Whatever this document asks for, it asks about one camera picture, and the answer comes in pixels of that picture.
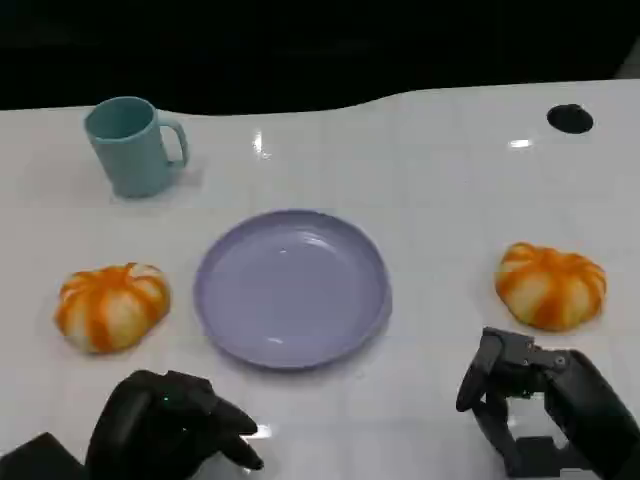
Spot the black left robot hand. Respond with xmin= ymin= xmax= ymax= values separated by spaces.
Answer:
xmin=84 ymin=369 xmax=265 ymax=480

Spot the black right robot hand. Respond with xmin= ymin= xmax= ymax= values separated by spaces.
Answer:
xmin=455 ymin=327 xmax=640 ymax=480

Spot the orange and white bread roll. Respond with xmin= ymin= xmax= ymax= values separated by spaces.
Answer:
xmin=494 ymin=242 xmax=608 ymax=332
xmin=54 ymin=261 xmax=172 ymax=355

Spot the lilac plate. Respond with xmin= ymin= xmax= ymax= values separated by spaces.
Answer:
xmin=193 ymin=208 xmax=393 ymax=372

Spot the pale green mug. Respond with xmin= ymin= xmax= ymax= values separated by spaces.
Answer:
xmin=83 ymin=96 xmax=190 ymax=199

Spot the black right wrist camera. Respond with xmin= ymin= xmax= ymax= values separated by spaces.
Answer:
xmin=514 ymin=436 xmax=596 ymax=480

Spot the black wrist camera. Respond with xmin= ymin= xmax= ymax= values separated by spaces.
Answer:
xmin=514 ymin=436 xmax=596 ymax=480
xmin=0 ymin=432 xmax=87 ymax=480

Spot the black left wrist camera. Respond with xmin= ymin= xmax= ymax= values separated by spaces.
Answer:
xmin=0 ymin=432 xmax=87 ymax=480

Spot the black table cable hole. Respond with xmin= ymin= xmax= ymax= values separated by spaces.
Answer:
xmin=546 ymin=103 xmax=595 ymax=135

